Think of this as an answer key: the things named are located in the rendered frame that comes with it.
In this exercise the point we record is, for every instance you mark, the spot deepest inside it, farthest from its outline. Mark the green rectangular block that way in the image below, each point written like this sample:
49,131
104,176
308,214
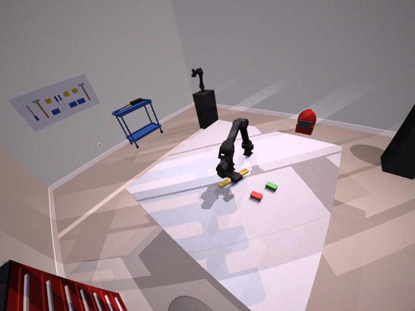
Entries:
271,186

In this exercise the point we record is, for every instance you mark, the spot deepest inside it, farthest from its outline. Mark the yellow bar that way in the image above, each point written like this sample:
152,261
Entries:
228,181

